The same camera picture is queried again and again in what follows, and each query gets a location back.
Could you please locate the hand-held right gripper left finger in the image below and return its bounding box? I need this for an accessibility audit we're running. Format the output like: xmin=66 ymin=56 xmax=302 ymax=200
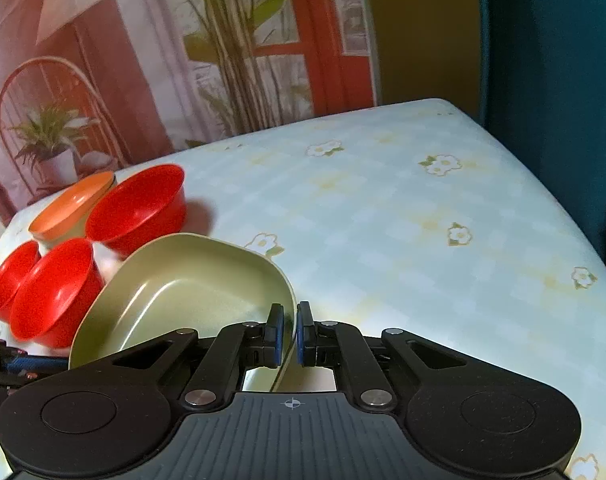
xmin=102 ymin=303 xmax=286 ymax=412

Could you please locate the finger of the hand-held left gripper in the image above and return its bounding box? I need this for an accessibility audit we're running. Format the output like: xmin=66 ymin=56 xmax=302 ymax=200
xmin=0 ymin=336 xmax=70 ymax=387

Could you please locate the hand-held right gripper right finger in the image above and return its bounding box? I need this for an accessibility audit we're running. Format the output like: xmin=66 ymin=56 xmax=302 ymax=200
xmin=297 ymin=301 xmax=480 ymax=412

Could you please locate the pale green deep plate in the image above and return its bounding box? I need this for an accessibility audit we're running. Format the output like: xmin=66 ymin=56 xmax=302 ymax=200
xmin=69 ymin=233 xmax=298 ymax=394

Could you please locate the small red bowl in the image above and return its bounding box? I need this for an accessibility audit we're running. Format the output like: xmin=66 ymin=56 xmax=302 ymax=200
xmin=0 ymin=240 xmax=42 ymax=322
xmin=10 ymin=238 xmax=106 ymax=349

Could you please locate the orange bowl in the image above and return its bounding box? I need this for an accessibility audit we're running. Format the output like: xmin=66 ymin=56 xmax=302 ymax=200
xmin=28 ymin=171 xmax=116 ymax=255

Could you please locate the large red bowl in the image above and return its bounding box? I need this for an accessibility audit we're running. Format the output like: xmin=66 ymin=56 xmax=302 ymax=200
xmin=85 ymin=164 xmax=187 ymax=257

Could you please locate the teal fabric curtain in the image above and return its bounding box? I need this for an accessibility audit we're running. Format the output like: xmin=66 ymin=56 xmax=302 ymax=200
xmin=475 ymin=0 xmax=606 ymax=281

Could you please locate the wall poster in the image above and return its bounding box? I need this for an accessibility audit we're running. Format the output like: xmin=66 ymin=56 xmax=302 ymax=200
xmin=0 ymin=0 xmax=380 ymax=227

